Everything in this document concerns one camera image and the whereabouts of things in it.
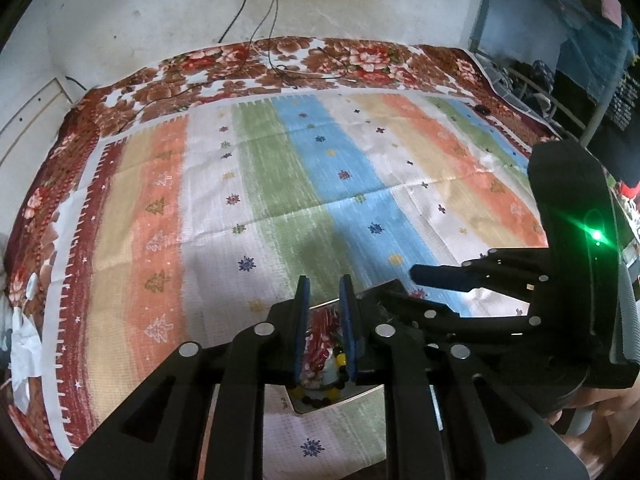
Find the small black object on bed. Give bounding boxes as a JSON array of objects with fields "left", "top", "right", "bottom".
[{"left": 473, "top": 104, "right": 491, "bottom": 116}]

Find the black power cable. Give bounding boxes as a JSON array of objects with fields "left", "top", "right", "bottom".
[
  {"left": 248, "top": 0, "right": 362, "bottom": 83},
  {"left": 217, "top": 0, "right": 254, "bottom": 46}
]

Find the white bed headboard panel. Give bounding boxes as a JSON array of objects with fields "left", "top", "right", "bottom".
[{"left": 1, "top": 78, "right": 72, "bottom": 166}]

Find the floral red blanket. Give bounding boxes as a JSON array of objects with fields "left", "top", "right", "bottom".
[{"left": 6, "top": 36, "right": 551, "bottom": 468}]

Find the metal clothes rack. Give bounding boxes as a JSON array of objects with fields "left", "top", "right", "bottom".
[{"left": 470, "top": 0, "right": 634, "bottom": 138}]

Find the person's right hand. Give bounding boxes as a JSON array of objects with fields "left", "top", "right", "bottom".
[{"left": 562, "top": 380, "right": 639, "bottom": 479}]

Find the white crumpled cloth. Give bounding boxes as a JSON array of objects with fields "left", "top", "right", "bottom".
[{"left": 0, "top": 268, "right": 44, "bottom": 416}]

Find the striped colourful bed cover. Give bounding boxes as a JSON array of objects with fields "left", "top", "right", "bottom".
[{"left": 42, "top": 91, "right": 544, "bottom": 457}]

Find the red bead bracelet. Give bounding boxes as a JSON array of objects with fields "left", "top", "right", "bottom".
[{"left": 305, "top": 309, "right": 346, "bottom": 386}]

